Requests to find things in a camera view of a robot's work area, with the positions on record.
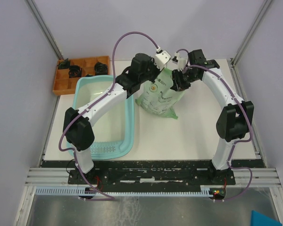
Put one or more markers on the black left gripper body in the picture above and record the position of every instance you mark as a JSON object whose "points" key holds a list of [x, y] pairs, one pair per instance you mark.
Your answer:
{"points": [[153, 72]]}

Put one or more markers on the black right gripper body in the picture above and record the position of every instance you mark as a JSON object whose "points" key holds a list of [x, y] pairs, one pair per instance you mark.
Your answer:
{"points": [[181, 80]]}

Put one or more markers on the green cat litter bag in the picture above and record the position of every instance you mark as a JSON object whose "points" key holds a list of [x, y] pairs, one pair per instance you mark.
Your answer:
{"points": [[158, 98]]}

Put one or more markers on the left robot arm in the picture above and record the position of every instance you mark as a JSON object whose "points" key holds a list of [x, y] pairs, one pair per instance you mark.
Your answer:
{"points": [[78, 123]]}

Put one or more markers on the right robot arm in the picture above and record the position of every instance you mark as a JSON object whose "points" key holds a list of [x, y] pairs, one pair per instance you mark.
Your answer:
{"points": [[234, 124]]}

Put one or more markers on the teal plastic litter box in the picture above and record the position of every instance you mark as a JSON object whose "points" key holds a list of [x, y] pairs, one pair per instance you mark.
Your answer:
{"points": [[114, 131]]}

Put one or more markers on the black round part in tray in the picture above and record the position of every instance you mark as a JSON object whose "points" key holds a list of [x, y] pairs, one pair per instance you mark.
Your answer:
{"points": [[101, 68]]}

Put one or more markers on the orange wooden compartment tray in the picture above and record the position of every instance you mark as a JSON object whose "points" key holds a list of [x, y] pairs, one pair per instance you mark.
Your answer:
{"points": [[63, 85]]}

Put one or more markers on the small circuit board with LEDs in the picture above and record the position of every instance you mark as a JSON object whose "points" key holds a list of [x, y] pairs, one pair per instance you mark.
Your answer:
{"points": [[219, 193]]}

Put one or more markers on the blue foam pad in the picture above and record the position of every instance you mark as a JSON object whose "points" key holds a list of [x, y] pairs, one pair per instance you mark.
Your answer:
{"points": [[258, 219]]}

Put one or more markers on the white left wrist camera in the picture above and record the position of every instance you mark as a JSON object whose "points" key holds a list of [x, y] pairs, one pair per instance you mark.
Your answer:
{"points": [[161, 58]]}

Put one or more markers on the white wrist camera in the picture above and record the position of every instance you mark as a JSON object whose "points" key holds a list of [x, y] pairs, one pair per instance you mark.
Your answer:
{"points": [[179, 61], [161, 58]]}

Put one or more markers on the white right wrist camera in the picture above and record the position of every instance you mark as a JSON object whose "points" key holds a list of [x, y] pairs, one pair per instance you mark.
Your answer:
{"points": [[179, 61]]}

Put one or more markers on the black ring part in tray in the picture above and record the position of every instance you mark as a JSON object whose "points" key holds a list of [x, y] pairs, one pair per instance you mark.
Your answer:
{"points": [[75, 71]]}

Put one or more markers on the black mounting base plate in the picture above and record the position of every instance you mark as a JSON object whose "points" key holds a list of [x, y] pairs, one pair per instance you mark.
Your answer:
{"points": [[142, 176]]}

